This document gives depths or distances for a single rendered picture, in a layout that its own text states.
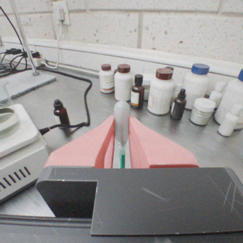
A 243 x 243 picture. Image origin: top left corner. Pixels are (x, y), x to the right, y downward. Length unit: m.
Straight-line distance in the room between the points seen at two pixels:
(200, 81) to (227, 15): 0.19
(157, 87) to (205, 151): 0.17
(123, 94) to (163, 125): 0.15
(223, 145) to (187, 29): 0.34
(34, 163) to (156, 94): 0.29
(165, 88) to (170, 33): 0.22
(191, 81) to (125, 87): 0.17
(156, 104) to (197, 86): 0.11
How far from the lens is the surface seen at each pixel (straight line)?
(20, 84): 0.67
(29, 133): 0.25
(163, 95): 0.37
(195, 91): 0.43
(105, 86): 0.49
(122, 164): 0.16
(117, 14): 0.62
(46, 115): 0.44
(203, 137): 0.37
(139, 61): 0.54
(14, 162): 0.25
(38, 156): 0.25
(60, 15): 0.77
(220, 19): 0.52
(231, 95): 0.40
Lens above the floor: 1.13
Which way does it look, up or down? 38 degrees down
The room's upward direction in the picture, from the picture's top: straight up
